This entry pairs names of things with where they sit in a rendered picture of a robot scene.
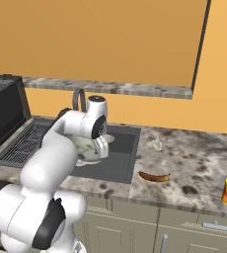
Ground white bowl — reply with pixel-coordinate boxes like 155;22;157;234
66;132;116;168

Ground dark grey curved tap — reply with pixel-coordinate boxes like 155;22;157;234
72;87;88;114

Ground black countertop appliance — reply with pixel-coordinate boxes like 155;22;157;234
0;74;32;156

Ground grey upright cupboard handle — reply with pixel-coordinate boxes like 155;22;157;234
160;233;170;253

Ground beige cupboard door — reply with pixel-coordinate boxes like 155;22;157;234
75;211;158;253
152;224;227;253

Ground white garlic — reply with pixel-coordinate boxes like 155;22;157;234
151;137;165;153

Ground brown banana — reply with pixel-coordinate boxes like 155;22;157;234
137;170;172;183

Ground grey level drawer handle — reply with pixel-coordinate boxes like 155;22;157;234
201;221;227;232

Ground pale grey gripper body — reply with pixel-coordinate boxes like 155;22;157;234
92;135;111;160

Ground dark grey sink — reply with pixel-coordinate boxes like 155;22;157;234
0;117;142;185

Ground beige drawer front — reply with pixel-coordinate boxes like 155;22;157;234
157;207;227;235

